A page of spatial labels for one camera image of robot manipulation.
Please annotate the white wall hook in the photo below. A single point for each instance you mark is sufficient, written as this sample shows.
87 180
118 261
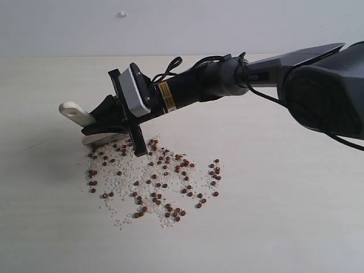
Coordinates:
122 14

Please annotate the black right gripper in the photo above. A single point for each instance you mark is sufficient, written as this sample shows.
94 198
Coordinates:
114 107

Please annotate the pile of pellets and grains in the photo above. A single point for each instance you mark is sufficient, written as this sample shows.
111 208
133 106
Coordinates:
161 183

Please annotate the white brush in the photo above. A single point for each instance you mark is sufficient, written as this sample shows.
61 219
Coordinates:
76 114

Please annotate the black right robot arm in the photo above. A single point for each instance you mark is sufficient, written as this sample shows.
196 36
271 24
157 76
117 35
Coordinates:
321 87

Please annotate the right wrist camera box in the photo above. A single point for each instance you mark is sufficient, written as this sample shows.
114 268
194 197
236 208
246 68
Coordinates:
135 91

